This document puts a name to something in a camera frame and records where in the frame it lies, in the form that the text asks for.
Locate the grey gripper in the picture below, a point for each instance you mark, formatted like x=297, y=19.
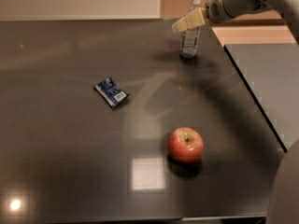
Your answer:
x=214, y=9

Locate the clear blue-label plastic bottle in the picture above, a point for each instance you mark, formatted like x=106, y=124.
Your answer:
x=189, y=39

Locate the blue snack packet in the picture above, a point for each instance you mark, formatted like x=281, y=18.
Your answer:
x=111, y=93

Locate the red apple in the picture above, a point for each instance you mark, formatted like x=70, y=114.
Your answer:
x=185, y=145

